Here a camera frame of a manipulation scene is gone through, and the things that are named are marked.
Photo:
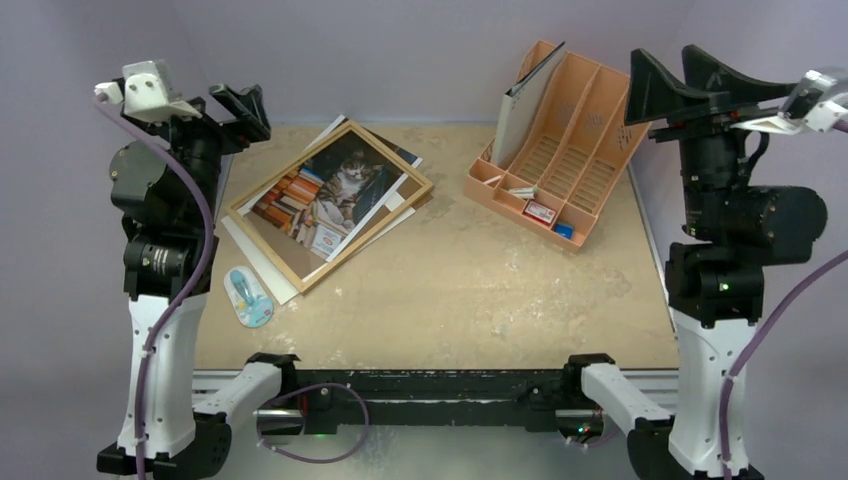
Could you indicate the cat photo print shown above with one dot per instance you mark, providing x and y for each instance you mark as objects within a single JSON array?
[{"x": 320, "y": 203}]

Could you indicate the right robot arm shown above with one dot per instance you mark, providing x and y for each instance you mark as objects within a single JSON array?
[{"x": 715, "y": 290}]

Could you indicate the blue white tape dispenser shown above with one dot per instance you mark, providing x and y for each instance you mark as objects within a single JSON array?
[{"x": 253, "y": 307}]

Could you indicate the white mat board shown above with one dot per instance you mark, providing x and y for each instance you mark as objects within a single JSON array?
[{"x": 274, "y": 282}]

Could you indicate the brown backing board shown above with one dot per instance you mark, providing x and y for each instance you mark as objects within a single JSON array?
[{"x": 278, "y": 255}]

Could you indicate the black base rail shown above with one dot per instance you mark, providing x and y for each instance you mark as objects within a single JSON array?
[{"x": 536, "y": 400}]

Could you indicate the white folder in organizer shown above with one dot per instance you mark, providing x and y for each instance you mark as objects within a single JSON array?
[{"x": 521, "y": 101}]

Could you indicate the orange desk file organizer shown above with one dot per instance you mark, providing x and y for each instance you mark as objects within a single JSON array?
[{"x": 576, "y": 150}]

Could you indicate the white marker pen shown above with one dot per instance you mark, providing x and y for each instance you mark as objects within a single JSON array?
[{"x": 524, "y": 192}]

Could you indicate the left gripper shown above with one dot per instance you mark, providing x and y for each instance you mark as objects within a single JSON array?
[{"x": 244, "y": 108}]

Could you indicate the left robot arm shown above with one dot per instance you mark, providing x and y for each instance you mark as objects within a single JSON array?
[{"x": 166, "y": 184}]

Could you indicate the blue small block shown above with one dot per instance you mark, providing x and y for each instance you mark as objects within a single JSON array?
[{"x": 564, "y": 230}]

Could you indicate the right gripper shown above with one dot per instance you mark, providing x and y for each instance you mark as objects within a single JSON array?
[{"x": 702, "y": 126}]

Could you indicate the red white small box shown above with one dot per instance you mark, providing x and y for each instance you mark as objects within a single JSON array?
[{"x": 540, "y": 213}]

